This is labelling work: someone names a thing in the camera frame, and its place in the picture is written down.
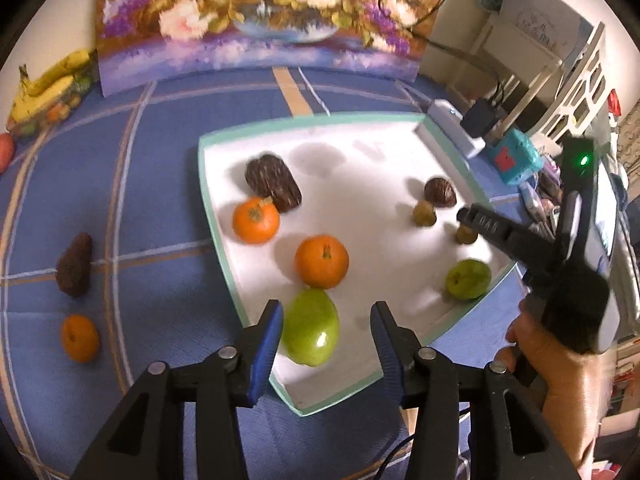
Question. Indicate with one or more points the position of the white tray with teal rim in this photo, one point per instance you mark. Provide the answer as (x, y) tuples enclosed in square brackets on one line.
[(360, 195)]

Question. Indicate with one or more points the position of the dark brown avocado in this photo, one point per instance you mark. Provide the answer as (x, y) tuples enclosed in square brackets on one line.
[(74, 265)]

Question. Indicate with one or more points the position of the small yellow-green fruit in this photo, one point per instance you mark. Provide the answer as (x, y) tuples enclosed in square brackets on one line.
[(465, 235), (424, 212)]

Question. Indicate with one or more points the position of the red apple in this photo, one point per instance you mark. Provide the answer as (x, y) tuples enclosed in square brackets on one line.
[(4, 152)]

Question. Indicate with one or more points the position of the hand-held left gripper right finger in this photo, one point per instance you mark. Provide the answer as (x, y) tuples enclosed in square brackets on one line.
[(387, 345)]

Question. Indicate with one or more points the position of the person's right hand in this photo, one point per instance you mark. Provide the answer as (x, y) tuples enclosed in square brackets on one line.
[(565, 385)]

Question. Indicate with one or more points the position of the round dark brown fruit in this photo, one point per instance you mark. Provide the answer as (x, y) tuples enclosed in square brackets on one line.
[(440, 192)]

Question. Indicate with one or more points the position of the orange tangerine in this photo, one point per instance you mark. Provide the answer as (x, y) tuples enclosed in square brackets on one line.
[(321, 261), (80, 338), (255, 220)]

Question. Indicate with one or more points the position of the blue checked tablecloth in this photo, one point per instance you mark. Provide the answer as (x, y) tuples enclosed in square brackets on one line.
[(150, 185)]

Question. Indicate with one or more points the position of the teal box with red label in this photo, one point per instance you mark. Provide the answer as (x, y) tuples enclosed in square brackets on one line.
[(515, 160)]

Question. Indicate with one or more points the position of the green apple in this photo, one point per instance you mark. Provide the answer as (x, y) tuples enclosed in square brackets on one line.
[(467, 279)]

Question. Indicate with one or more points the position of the black charger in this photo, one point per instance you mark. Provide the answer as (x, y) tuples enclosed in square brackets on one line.
[(480, 117)]

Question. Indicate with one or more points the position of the flower painting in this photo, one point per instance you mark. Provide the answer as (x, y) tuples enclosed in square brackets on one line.
[(250, 35)]

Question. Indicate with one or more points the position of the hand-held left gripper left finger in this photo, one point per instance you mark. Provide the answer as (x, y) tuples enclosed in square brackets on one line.
[(265, 345)]

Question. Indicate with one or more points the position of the white shelf unit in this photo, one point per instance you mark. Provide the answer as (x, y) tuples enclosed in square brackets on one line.
[(580, 85)]

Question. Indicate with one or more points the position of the clear plastic fruit container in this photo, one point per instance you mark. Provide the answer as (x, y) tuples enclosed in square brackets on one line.
[(57, 110)]

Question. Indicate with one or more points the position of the yellow banana bunch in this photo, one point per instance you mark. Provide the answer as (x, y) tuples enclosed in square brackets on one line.
[(45, 85)]

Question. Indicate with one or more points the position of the large dark brown fruit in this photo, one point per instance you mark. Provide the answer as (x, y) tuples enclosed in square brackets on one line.
[(272, 182)]

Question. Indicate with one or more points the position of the white wooden rack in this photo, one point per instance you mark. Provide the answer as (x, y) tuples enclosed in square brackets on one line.
[(500, 50)]

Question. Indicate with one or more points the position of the white power strip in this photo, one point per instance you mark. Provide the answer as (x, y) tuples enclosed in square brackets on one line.
[(452, 127)]

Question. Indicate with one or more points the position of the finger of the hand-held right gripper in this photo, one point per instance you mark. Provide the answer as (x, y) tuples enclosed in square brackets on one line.
[(571, 225), (487, 224)]

